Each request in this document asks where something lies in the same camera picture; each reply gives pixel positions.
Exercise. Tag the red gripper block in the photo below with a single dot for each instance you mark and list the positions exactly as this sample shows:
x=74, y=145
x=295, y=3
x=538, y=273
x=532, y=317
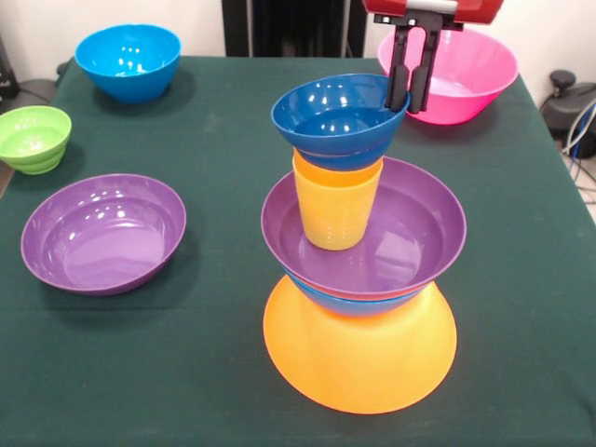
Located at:
x=475, y=10

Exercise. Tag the small dark blue bowl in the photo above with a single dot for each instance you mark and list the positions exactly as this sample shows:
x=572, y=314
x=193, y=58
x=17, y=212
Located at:
x=316, y=121

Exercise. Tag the orange cup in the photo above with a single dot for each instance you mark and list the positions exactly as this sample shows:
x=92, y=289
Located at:
x=337, y=179

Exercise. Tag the purple shallow bowl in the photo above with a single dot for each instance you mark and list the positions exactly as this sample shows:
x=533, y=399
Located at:
x=102, y=242
x=419, y=223

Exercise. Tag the yellow cup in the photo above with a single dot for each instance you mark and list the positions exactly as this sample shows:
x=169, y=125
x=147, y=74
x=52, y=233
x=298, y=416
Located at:
x=335, y=219

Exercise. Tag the light blue bowl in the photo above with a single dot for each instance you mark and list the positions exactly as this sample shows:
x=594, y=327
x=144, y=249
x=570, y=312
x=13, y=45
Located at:
x=363, y=308
x=128, y=60

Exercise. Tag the large orange bowl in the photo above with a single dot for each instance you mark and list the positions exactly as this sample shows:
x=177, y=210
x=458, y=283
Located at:
x=358, y=363

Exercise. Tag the small green bowl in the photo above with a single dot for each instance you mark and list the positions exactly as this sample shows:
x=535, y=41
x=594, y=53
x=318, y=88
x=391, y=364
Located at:
x=32, y=139

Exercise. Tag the large pink bowl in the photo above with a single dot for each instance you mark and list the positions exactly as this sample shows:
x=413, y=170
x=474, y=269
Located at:
x=470, y=88

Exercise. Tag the dark green tablecloth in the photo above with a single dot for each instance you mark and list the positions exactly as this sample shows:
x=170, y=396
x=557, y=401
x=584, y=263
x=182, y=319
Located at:
x=116, y=372

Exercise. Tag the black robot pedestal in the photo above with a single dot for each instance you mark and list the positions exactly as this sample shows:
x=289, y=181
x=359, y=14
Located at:
x=298, y=28

